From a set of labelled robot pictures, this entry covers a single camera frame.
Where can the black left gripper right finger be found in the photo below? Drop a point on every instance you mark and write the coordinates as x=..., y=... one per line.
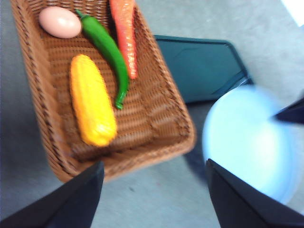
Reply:
x=242, y=204

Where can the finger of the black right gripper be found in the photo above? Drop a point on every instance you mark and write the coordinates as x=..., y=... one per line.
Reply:
x=293, y=112

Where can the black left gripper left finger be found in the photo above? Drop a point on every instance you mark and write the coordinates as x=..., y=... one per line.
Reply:
x=69, y=204

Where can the yellow corn cob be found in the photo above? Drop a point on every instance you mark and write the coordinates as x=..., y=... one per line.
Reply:
x=91, y=102

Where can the brown wicker basket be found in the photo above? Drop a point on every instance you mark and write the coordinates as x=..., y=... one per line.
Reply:
x=147, y=114

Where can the light blue round plate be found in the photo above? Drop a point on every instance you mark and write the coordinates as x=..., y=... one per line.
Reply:
x=244, y=140

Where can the dark rectangular tray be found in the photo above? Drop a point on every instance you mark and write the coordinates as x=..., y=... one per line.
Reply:
x=197, y=69

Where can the green chili pepper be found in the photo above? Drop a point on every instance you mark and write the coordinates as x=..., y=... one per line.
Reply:
x=107, y=47

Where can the orange carrot with green leaves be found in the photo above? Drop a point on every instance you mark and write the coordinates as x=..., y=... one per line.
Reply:
x=127, y=40

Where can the pale brown egg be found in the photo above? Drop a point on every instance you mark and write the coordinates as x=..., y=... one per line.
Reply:
x=60, y=22

